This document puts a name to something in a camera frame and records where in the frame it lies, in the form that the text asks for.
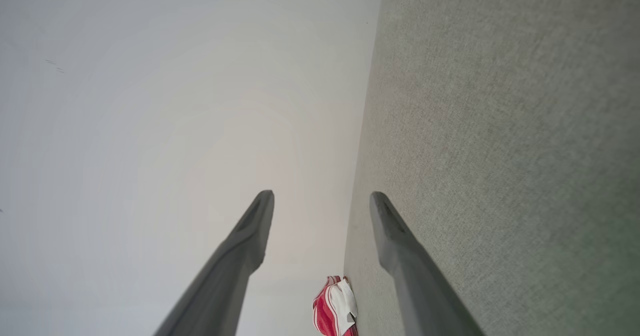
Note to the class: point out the red and white shirt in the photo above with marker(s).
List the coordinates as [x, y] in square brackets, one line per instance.
[327, 316]

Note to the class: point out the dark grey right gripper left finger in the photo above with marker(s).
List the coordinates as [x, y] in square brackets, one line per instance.
[235, 276]

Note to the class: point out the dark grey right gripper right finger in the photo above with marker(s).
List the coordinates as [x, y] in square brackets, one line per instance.
[420, 286]

